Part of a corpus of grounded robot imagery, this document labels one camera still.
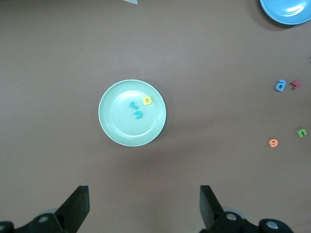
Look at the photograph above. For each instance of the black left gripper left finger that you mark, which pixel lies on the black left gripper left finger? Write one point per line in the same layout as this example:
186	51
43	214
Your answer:
68	218

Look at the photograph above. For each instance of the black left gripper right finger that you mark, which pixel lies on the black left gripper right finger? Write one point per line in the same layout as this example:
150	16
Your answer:
216	219

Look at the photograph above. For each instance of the teal foam letter c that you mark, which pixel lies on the teal foam letter c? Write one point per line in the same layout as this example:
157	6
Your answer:
141	114

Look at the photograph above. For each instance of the teal foam letter r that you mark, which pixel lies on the teal foam letter r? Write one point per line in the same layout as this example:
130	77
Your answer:
132	104

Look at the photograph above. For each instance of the yellow foam letter o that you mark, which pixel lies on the yellow foam letter o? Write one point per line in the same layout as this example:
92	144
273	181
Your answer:
144	102

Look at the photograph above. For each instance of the orange foam letter e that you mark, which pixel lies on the orange foam letter e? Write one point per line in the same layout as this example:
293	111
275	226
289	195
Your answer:
271	143

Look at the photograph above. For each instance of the light green round plate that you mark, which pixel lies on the light green round plate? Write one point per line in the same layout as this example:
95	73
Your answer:
121	131

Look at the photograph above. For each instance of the green foam letter u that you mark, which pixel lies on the green foam letter u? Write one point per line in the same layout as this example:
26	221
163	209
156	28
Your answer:
298	131

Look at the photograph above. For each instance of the blue foam letter a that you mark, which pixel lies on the blue foam letter a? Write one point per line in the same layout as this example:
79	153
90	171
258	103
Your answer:
277	86

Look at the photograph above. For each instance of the red foam letter w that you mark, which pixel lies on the red foam letter w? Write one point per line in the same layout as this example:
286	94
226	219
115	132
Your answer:
297	85

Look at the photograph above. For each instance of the blue round plate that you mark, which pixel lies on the blue round plate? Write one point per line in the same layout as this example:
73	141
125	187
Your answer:
286	12

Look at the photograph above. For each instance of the small white paper scrap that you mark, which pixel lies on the small white paper scrap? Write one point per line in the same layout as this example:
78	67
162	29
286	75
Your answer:
132	1

